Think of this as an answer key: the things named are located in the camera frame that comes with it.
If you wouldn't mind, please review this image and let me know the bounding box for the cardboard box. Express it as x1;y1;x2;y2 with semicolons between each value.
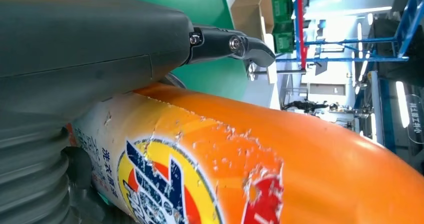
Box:
230;0;276;43

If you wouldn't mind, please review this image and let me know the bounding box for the white side table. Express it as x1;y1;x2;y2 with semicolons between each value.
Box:
241;80;282;111

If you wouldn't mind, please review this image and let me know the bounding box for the white foam sheet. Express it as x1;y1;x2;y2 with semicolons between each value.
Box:
259;15;279;84

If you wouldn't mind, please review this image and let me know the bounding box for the green plastic crate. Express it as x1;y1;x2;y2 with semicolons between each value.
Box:
270;0;295;25
273;23;296;55

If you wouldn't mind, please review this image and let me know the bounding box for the red upright bar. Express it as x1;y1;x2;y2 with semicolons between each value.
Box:
295;0;308;70

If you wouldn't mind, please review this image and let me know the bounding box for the blue steel shelving rack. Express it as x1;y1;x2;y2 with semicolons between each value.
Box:
269;0;424;170

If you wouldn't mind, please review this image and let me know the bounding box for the dark sign with white text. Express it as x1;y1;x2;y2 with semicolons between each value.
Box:
405;94;424;144

